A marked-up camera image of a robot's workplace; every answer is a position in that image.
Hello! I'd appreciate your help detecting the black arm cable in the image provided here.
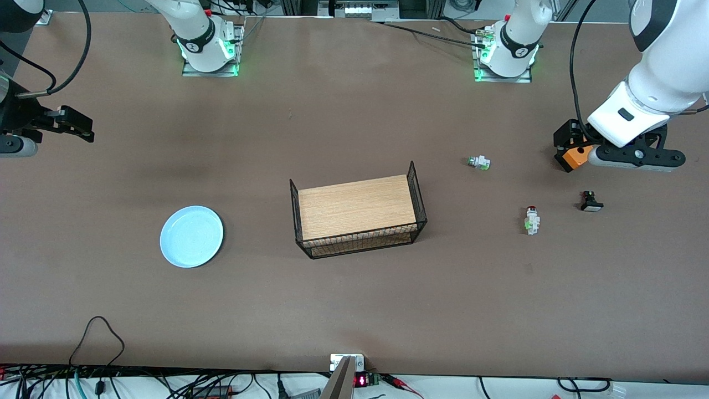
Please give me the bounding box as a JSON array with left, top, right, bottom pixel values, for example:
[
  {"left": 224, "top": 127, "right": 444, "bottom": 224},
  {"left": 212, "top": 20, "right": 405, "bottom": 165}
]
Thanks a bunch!
[
  {"left": 569, "top": 0, "right": 602, "bottom": 139},
  {"left": 0, "top": 0, "right": 92, "bottom": 99}
]

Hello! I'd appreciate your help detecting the black wire rack wooden top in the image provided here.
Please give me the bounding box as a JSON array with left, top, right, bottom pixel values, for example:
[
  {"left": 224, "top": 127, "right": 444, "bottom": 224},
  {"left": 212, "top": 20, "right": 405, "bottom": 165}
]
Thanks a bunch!
[{"left": 289, "top": 161, "right": 428, "bottom": 260}]

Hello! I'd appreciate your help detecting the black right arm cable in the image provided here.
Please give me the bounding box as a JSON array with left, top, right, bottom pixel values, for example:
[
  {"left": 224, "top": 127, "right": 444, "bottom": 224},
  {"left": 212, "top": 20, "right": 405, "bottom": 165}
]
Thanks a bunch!
[{"left": 0, "top": 0, "right": 92, "bottom": 99}]

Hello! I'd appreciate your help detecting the metal device with lights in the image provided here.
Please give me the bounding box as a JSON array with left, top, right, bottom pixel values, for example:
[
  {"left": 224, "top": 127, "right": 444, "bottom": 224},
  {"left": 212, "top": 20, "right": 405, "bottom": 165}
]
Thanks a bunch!
[{"left": 318, "top": 0, "right": 399, "bottom": 22}]

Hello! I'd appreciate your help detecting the orange button enclosure box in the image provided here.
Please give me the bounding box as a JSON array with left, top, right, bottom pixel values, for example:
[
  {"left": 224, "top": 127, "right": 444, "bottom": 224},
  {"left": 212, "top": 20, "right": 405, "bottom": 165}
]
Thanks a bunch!
[{"left": 556, "top": 145, "right": 596, "bottom": 173}]

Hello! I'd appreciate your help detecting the white mounting plate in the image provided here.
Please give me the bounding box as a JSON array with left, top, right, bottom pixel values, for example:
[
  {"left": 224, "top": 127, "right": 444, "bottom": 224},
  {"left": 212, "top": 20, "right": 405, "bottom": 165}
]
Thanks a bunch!
[{"left": 330, "top": 354, "right": 365, "bottom": 372}]

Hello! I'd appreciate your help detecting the light blue round plate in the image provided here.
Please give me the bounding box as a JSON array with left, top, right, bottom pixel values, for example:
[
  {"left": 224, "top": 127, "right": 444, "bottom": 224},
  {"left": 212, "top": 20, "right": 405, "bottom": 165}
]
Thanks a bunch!
[{"left": 160, "top": 206, "right": 224, "bottom": 269}]

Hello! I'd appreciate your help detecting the black looped cable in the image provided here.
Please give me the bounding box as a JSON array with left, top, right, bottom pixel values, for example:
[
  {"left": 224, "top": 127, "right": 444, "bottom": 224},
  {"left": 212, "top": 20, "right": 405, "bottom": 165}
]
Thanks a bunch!
[{"left": 69, "top": 316, "right": 125, "bottom": 367}]

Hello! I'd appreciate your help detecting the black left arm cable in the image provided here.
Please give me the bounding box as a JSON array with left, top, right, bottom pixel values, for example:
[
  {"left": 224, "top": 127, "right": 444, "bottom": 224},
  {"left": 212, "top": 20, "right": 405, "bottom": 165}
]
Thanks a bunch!
[{"left": 569, "top": 0, "right": 602, "bottom": 139}]

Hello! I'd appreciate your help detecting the black coiled cable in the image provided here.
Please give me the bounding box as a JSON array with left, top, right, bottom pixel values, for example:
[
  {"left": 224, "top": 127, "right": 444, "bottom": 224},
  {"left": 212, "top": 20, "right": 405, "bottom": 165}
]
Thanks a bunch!
[{"left": 557, "top": 377, "right": 613, "bottom": 394}]

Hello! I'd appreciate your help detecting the red clip lead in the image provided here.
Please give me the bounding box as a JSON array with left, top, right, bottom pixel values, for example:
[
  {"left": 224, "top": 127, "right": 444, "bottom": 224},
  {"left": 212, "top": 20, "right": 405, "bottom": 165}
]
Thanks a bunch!
[{"left": 382, "top": 374, "right": 424, "bottom": 399}]

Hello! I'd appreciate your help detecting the black cable on table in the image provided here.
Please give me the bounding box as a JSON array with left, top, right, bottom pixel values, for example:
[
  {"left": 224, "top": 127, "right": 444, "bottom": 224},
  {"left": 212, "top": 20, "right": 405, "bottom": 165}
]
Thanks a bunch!
[{"left": 382, "top": 22, "right": 488, "bottom": 49}]

